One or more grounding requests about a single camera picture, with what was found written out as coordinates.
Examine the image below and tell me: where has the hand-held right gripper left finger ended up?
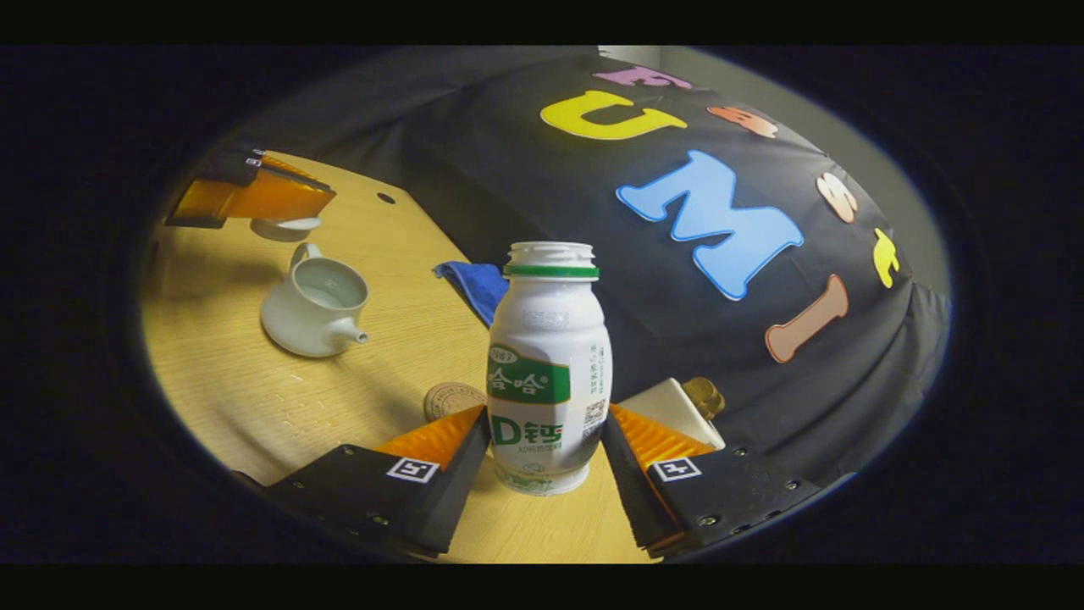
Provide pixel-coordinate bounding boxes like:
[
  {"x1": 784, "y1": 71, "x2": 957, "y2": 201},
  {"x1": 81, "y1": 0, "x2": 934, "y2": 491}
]
[{"x1": 263, "y1": 405, "x2": 492, "y2": 560}]

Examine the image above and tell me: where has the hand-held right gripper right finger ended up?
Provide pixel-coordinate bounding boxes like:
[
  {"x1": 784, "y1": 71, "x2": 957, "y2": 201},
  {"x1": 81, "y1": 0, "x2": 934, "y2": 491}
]
[{"x1": 603, "y1": 402, "x2": 822, "y2": 558}]

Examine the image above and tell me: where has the round cork coaster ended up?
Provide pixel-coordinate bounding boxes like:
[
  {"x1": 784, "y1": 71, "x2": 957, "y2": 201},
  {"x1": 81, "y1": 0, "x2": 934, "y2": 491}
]
[{"x1": 423, "y1": 382, "x2": 488, "y2": 423}]

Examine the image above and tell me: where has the white ceramic teacup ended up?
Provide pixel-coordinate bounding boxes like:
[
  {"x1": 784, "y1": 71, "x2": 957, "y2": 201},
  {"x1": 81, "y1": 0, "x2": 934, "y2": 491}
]
[{"x1": 261, "y1": 243, "x2": 371, "y2": 358}]

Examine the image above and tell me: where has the white plastic water bottle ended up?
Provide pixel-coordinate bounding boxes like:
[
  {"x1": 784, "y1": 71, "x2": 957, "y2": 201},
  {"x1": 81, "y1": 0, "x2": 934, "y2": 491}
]
[{"x1": 487, "y1": 241, "x2": 612, "y2": 497}]

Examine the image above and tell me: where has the white toaster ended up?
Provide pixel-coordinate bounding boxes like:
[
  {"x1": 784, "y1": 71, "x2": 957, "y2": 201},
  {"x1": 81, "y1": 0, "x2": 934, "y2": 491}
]
[{"x1": 618, "y1": 378, "x2": 727, "y2": 450}]

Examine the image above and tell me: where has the brown toast slice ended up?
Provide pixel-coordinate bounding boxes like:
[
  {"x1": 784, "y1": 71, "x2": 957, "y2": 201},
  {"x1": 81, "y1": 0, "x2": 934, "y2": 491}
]
[{"x1": 684, "y1": 377, "x2": 727, "y2": 420}]

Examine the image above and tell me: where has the blue folded towel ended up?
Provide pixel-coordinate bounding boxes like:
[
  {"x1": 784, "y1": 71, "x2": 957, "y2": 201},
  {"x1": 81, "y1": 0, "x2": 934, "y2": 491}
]
[{"x1": 434, "y1": 261, "x2": 511, "y2": 329}]

